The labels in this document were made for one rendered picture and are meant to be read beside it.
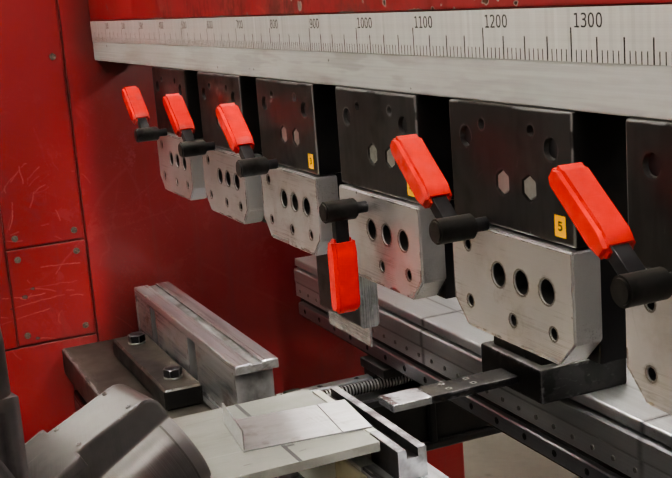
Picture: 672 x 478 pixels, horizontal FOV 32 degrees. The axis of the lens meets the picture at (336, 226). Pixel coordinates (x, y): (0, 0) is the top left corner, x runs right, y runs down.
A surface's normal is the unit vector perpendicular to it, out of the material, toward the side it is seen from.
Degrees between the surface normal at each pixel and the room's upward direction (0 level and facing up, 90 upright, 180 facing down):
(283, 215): 90
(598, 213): 39
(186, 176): 90
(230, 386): 90
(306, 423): 0
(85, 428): 22
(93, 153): 90
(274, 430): 0
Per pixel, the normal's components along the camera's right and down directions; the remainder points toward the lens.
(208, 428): -0.07, -0.98
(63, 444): -0.44, -0.79
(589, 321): 0.41, 0.15
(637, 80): -0.91, 0.15
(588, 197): 0.20, -0.66
